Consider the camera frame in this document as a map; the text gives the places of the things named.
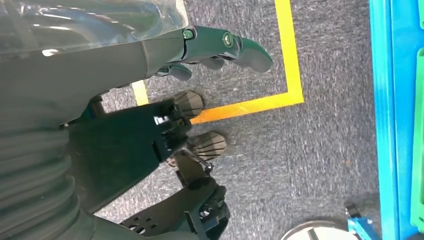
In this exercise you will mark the blue steel shelf rack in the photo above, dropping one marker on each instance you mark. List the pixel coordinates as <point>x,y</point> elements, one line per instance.
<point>384,99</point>

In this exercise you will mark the yellow floor tape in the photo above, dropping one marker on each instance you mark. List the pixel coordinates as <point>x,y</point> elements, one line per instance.
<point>291,49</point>

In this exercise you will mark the green plastic crate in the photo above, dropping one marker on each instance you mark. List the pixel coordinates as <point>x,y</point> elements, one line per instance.
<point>418,132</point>

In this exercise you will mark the white round base plate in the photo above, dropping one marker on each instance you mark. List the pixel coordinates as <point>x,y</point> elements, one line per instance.
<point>314,232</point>

